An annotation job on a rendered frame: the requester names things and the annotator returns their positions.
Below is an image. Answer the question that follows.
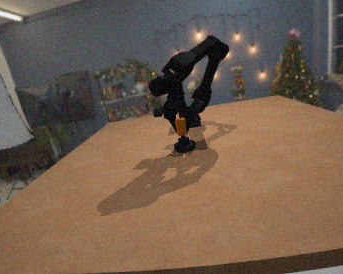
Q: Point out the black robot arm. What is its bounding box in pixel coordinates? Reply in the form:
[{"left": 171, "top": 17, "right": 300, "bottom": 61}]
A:
[{"left": 149, "top": 35, "right": 230, "bottom": 116}]

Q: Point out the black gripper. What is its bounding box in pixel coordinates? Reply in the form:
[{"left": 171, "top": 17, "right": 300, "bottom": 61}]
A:
[{"left": 153, "top": 90, "right": 205, "bottom": 132}]

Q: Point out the orange knob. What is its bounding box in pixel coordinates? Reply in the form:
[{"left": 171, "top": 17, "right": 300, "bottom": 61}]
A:
[{"left": 175, "top": 118, "right": 188, "bottom": 136}]

